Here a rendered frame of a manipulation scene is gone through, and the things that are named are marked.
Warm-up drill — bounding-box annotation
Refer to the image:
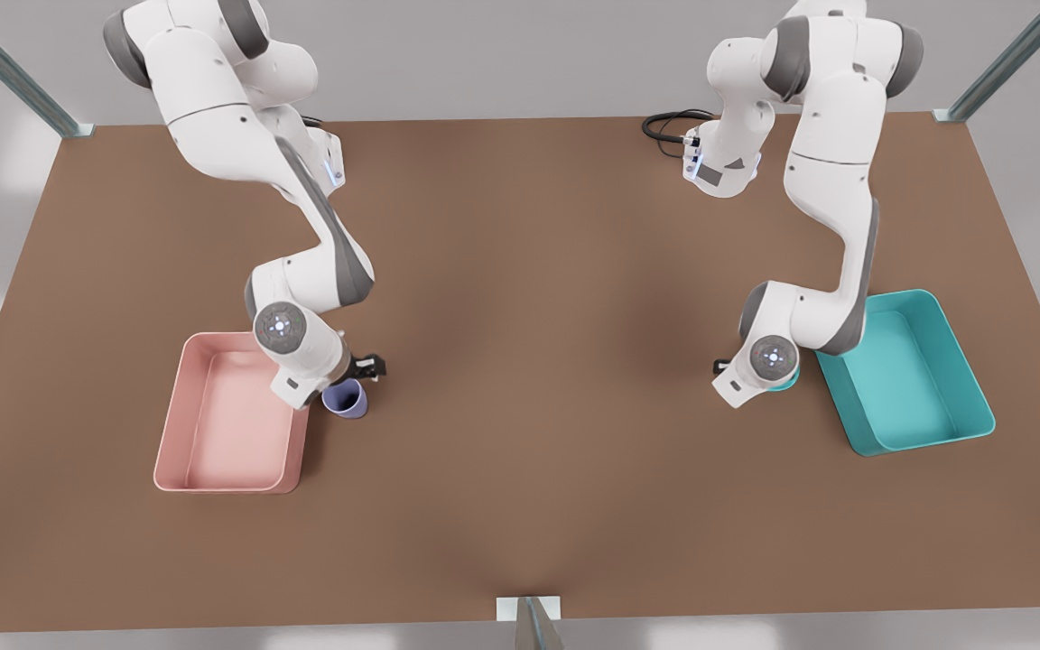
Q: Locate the lavender cup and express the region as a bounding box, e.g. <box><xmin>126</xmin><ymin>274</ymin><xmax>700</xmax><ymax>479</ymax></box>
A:
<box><xmin>321</xmin><ymin>378</ymin><xmax>368</xmax><ymax>419</ymax></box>

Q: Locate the pink box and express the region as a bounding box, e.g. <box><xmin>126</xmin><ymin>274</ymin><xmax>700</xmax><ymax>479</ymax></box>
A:
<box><xmin>153</xmin><ymin>331</ymin><xmax>311</xmax><ymax>495</ymax></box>

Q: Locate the teal box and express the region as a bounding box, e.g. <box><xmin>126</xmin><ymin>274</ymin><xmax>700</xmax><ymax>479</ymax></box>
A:
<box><xmin>814</xmin><ymin>289</ymin><xmax>997</xmax><ymax>457</ymax></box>

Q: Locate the black cable loop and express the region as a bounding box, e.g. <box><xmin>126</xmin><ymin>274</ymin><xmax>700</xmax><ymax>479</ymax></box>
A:
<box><xmin>642</xmin><ymin>109</ymin><xmax>718</xmax><ymax>161</ymax></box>

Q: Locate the silver frame post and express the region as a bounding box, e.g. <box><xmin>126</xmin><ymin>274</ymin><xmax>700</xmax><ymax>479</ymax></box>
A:
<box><xmin>0</xmin><ymin>0</ymin><xmax>96</xmax><ymax>139</ymax></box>
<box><xmin>933</xmin><ymin>0</ymin><xmax>1040</xmax><ymax>124</ymax></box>
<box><xmin>496</xmin><ymin>596</ymin><xmax>564</xmax><ymax>650</ymax></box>

